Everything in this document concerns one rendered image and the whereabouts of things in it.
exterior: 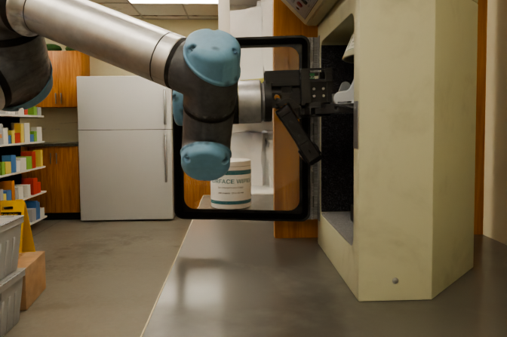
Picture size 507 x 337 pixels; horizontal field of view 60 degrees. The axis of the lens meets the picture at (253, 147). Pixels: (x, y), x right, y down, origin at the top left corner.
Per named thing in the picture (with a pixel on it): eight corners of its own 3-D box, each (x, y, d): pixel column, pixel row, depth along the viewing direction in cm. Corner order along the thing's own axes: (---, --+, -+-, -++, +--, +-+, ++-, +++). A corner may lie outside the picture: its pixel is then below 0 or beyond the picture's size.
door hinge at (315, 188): (318, 219, 97) (318, 37, 95) (320, 221, 94) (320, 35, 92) (310, 219, 97) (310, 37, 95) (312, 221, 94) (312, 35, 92)
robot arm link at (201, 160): (179, 130, 60) (184, 82, 68) (178, 185, 68) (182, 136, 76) (237, 133, 61) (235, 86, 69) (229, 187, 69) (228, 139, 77)
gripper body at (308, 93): (336, 66, 74) (263, 69, 73) (337, 118, 74) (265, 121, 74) (327, 71, 81) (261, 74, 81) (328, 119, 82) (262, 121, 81)
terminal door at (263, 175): (310, 222, 96) (310, 34, 94) (173, 219, 100) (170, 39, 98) (310, 221, 96) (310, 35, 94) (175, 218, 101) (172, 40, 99)
